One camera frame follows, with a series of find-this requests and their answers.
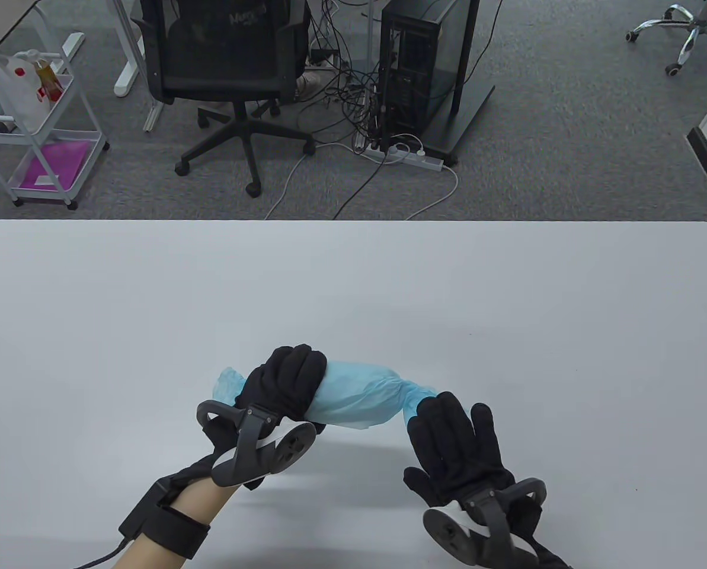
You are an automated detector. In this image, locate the person's left hand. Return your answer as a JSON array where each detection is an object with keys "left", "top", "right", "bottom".
[{"left": 202, "top": 345, "right": 328, "bottom": 490}]

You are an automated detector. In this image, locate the person's right hand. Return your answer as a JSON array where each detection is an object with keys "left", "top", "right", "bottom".
[{"left": 404, "top": 391, "right": 567, "bottom": 569}]

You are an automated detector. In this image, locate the light blue gift wrapping paper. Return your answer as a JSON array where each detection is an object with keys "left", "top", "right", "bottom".
[{"left": 214, "top": 359, "right": 443, "bottom": 432}]

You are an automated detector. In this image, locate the black and white hand controller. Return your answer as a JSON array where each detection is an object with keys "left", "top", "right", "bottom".
[
  {"left": 423, "top": 477, "right": 548, "bottom": 569},
  {"left": 196, "top": 400, "right": 317, "bottom": 488}
]

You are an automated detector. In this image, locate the white power strip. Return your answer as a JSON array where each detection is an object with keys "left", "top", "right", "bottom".
[{"left": 360, "top": 141, "right": 446, "bottom": 172}]

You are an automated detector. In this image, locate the white rolling cart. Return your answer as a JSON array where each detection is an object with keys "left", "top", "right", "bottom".
[{"left": 0, "top": 50, "right": 110, "bottom": 211}]

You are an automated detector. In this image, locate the white desk foot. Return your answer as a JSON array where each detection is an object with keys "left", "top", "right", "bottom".
[
  {"left": 48, "top": 33, "right": 86, "bottom": 63},
  {"left": 143, "top": 95, "right": 165, "bottom": 133}
]

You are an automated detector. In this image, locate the magenta sheet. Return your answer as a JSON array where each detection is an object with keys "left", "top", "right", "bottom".
[{"left": 20, "top": 141, "right": 91, "bottom": 190}]

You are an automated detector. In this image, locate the black office chair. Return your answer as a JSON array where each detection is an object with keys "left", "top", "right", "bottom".
[{"left": 131, "top": 0, "right": 317, "bottom": 198}]

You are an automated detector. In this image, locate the black computer tower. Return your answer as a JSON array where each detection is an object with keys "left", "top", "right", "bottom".
[{"left": 378, "top": 0, "right": 471, "bottom": 142}]

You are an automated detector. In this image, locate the white desk leg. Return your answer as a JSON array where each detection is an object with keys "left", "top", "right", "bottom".
[{"left": 113, "top": 0, "right": 148, "bottom": 98}]

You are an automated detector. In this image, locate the amber bottle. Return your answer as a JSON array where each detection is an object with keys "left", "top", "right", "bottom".
[{"left": 33, "top": 58, "right": 65, "bottom": 103}]

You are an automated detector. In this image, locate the white plastic bag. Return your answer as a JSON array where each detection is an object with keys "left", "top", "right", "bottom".
[{"left": 0, "top": 50, "right": 63, "bottom": 134}]

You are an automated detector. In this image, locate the chrome chair base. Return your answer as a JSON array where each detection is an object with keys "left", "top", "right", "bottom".
[{"left": 626, "top": 0, "right": 707, "bottom": 76}]

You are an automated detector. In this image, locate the black wrist strap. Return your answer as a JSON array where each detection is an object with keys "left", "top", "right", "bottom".
[{"left": 118, "top": 479, "right": 213, "bottom": 562}]

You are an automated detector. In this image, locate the white power cable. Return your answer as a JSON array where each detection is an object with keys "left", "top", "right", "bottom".
[
  {"left": 263, "top": 142, "right": 366, "bottom": 221},
  {"left": 405, "top": 163, "right": 459, "bottom": 221}
]

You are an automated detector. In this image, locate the black floor cable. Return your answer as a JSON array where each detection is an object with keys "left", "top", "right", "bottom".
[{"left": 332, "top": 151, "right": 389, "bottom": 221}]

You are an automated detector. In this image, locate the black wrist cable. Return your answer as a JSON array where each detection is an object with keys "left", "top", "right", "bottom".
[{"left": 73, "top": 536, "right": 130, "bottom": 569}]

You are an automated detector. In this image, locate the tangle of black cables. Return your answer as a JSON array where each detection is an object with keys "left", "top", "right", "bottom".
[{"left": 297, "top": 0, "right": 392, "bottom": 152}]

